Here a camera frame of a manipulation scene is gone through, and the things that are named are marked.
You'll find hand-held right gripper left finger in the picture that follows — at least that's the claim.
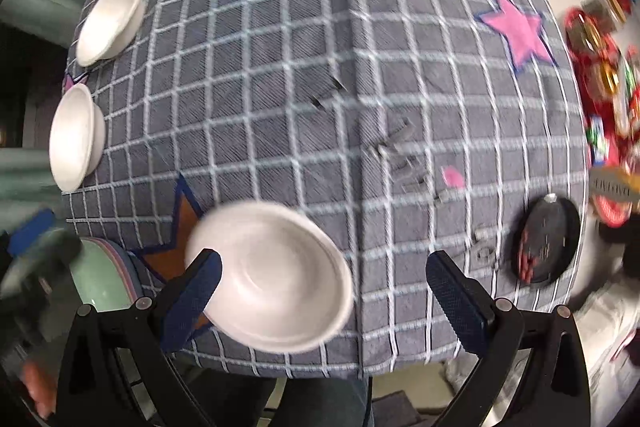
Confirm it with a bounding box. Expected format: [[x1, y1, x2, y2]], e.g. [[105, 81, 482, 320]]
[[57, 248, 224, 427]]

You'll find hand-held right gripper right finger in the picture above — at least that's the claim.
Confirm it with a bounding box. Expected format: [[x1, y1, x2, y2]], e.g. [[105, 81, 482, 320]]
[[426, 250, 594, 427]]

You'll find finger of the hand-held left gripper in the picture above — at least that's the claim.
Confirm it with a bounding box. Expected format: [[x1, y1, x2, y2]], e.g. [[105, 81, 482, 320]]
[[7, 208, 57, 259]]

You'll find large white bowl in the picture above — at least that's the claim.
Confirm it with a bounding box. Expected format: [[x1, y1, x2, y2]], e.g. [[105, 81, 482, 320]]
[[184, 201, 355, 354]]

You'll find person's left hand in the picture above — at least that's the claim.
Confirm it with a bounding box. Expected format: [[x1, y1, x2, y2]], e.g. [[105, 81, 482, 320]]
[[21, 358, 57, 420]]

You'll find green pink-rimmed bowl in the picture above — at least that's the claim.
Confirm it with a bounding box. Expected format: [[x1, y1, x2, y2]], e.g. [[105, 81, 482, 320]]
[[69, 237, 153, 314]]

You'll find small white bowl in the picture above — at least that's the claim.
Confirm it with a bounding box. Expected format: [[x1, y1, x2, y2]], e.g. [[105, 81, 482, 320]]
[[76, 0, 147, 68], [48, 83, 107, 194]]

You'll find black round plate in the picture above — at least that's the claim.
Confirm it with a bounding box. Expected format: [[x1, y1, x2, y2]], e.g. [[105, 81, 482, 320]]
[[511, 194, 582, 285]]

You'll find person's dark jeans leg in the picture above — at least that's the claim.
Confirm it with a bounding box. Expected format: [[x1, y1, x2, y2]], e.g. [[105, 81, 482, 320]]
[[187, 364, 375, 427]]

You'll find white cloth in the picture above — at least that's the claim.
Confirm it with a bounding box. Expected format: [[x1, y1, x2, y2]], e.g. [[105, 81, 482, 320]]
[[570, 277, 640, 403]]

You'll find beige printed tag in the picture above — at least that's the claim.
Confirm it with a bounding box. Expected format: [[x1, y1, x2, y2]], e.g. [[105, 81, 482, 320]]
[[589, 164, 640, 210]]

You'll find grey checked star tablecloth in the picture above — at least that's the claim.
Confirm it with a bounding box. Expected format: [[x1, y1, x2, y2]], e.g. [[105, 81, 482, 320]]
[[61, 0, 591, 379]]

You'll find pile of red printed packets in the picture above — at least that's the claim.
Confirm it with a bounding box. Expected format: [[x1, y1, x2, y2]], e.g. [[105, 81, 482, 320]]
[[564, 0, 640, 229]]

